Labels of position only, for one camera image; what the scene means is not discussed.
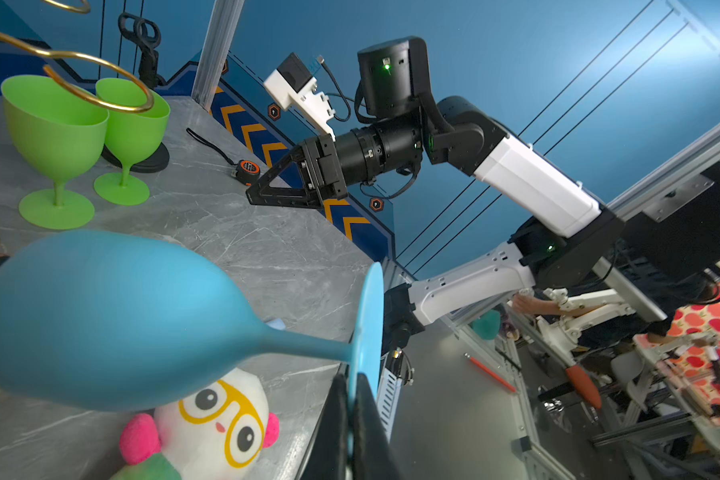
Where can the aluminium corner post right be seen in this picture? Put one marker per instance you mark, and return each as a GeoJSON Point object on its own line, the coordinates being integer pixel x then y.
{"type": "Point", "coordinates": [221, 29]}

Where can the orange black tape measure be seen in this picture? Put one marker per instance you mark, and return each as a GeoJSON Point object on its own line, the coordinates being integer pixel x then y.
{"type": "Point", "coordinates": [245, 172]}

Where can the gold wine glass rack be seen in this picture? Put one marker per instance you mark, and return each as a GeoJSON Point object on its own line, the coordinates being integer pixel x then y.
{"type": "Point", "coordinates": [75, 43]}

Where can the blue wine glass front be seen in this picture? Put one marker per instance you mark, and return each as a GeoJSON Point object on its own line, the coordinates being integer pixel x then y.
{"type": "Point", "coordinates": [112, 322]}

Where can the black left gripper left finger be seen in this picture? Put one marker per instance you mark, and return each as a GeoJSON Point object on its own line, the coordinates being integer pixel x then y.
{"type": "Point", "coordinates": [327, 459]}

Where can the colourful plush toy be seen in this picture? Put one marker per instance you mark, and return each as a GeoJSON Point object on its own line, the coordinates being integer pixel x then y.
{"type": "Point", "coordinates": [217, 432]}

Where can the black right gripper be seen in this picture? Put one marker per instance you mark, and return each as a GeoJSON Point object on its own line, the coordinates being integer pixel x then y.
{"type": "Point", "coordinates": [317, 163]}

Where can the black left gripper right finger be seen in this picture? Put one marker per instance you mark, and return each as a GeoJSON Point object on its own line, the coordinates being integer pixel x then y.
{"type": "Point", "coordinates": [372, 458]}

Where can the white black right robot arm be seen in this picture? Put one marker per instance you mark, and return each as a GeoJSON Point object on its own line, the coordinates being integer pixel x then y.
{"type": "Point", "coordinates": [401, 124]}

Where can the aluminium front rail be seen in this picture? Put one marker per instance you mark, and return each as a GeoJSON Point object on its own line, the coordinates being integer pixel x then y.
{"type": "Point", "coordinates": [672, 174]}

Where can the green wine glass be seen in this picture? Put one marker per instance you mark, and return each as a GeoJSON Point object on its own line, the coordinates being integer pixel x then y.
{"type": "Point", "coordinates": [60, 136]}
{"type": "Point", "coordinates": [132, 138]}

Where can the green wine glass front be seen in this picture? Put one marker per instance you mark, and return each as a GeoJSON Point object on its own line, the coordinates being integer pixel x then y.
{"type": "Point", "coordinates": [60, 136]}

